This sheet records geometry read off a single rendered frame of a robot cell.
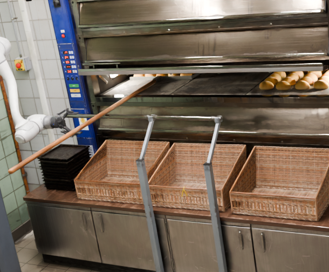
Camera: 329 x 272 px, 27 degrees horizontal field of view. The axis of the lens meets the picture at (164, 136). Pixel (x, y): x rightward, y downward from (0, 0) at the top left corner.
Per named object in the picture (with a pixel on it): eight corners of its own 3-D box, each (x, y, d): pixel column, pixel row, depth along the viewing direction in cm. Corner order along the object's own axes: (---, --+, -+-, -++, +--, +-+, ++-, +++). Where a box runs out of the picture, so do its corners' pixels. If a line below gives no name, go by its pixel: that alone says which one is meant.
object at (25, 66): (21, 68, 530) (19, 56, 527) (32, 68, 525) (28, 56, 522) (15, 71, 524) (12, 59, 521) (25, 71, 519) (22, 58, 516)
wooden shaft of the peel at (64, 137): (12, 175, 377) (11, 169, 376) (7, 174, 378) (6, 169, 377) (156, 82, 515) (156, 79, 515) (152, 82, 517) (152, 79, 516)
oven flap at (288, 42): (88, 63, 496) (88, 35, 495) (329, 56, 406) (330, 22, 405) (84, 63, 492) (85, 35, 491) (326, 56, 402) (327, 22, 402)
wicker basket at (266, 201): (258, 182, 460) (253, 144, 451) (341, 188, 432) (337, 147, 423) (230, 214, 421) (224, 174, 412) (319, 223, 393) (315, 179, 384)
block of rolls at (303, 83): (287, 66, 503) (286, 59, 501) (351, 64, 479) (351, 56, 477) (256, 90, 454) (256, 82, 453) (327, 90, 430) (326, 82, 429)
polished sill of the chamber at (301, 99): (100, 99, 511) (99, 94, 510) (336, 100, 421) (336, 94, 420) (95, 102, 506) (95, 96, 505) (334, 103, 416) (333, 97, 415)
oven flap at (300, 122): (101, 129, 513) (101, 103, 512) (335, 137, 423) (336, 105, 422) (97, 129, 509) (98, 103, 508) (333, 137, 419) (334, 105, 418)
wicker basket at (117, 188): (111, 172, 520) (105, 138, 512) (176, 176, 493) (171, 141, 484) (76, 199, 481) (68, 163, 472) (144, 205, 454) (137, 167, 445)
